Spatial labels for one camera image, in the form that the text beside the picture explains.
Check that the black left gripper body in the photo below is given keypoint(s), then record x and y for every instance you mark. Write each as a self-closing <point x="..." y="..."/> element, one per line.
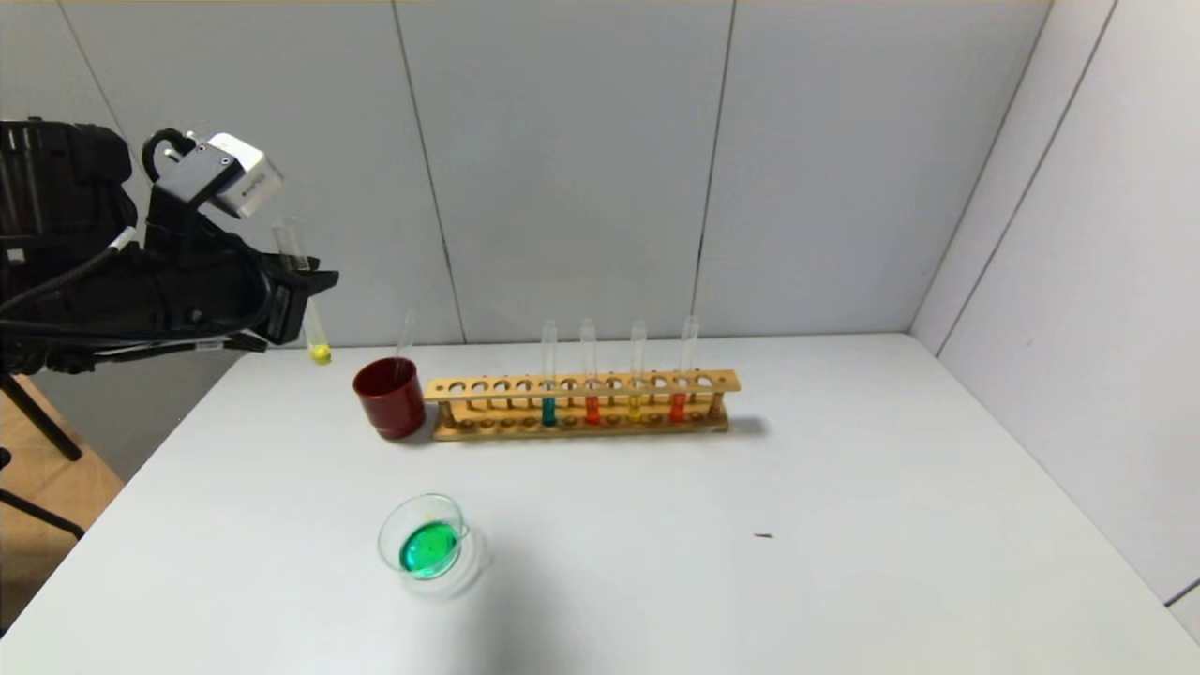
<point x="283" y="305"/>

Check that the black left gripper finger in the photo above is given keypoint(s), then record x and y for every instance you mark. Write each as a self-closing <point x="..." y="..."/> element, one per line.
<point x="298" y="264"/>
<point x="314" y="286"/>

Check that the yellow pigment glass test tube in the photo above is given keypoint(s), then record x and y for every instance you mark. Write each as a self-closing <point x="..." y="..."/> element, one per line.
<point x="636" y="409"/>
<point x="319" y="349"/>

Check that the blue pigment glass test tube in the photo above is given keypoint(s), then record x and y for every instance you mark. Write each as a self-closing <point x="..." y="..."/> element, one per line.
<point x="548" y="412"/>
<point x="408" y="337"/>

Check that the red pigment glass test tube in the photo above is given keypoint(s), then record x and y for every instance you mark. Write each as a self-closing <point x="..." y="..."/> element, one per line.
<point x="592" y="411"/>
<point x="677" y="407"/>

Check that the wooden test tube rack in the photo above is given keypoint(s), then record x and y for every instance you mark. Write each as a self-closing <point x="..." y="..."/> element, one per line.
<point x="600" y="424"/>

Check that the dark red plastic cup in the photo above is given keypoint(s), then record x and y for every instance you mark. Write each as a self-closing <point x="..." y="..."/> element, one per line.
<point x="389" y="403"/>

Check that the clear glass dish with spout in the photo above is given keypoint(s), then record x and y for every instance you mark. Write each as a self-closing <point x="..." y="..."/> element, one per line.
<point x="429" y="548"/>

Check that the white and grey wrist camera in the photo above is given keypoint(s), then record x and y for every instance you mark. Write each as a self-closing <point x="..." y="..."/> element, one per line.
<point x="239" y="183"/>

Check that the black metal stand frame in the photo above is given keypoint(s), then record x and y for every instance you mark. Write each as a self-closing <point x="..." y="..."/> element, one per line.
<point x="42" y="417"/>

